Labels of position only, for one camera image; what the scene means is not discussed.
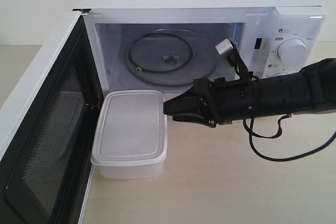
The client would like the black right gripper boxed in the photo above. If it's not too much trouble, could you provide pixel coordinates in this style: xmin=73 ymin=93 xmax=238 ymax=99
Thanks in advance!
xmin=163 ymin=78 xmax=256 ymax=127

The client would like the white lidded plastic container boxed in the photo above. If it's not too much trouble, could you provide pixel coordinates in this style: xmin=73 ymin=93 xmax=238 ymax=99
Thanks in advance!
xmin=91 ymin=90 xmax=167 ymax=179

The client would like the white microwave door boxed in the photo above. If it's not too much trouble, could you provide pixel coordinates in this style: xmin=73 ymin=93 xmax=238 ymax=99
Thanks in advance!
xmin=1 ymin=9 xmax=104 ymax=223

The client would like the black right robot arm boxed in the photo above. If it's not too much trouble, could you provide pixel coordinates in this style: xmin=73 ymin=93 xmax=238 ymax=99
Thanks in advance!
xmin=163 ymin=58 xmax=335 ymax=128

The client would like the white Midea microwave oven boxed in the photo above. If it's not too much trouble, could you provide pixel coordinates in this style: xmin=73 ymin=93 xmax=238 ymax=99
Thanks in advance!
xmin=75 ymin=0 xmax=326 ymax=96

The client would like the glass turntable plate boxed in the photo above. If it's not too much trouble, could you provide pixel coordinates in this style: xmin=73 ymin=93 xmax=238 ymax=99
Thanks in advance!
xmin=125 ymin=29 xmax=219 ymax=88

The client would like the white lower timer knob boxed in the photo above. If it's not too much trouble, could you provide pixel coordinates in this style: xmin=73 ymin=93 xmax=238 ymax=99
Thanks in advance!
xmin=270 ymin=72 xmax=288 ymax=78

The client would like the white upper power knob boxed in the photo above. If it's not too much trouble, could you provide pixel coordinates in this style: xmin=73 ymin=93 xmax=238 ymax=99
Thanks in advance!
xmin=277 ymin=38 xmax=308 ymax=64

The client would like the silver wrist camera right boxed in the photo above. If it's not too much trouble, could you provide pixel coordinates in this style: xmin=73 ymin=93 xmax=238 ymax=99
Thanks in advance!
xmin=215 ymin=39 xmax=234 ymax=56

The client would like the black cable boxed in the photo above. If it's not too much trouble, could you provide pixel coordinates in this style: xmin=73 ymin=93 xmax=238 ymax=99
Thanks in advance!
xmin=227 ymin=40 xmax=336 ymax=162

